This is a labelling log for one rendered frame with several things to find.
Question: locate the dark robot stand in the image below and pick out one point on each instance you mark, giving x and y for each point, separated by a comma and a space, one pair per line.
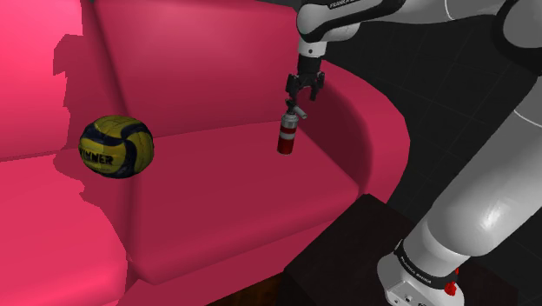
338, 258

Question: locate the pink red sofa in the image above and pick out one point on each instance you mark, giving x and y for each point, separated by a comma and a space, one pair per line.
211, 169

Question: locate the yellow and navy ball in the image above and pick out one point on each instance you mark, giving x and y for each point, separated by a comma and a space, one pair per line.
116, 146

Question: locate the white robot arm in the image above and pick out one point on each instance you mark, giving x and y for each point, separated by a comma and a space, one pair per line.
478, 212

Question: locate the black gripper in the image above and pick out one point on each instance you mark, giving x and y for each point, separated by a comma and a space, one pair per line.
308, 65

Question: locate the red and silver canister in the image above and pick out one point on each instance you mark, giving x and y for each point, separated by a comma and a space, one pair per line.
288, 130

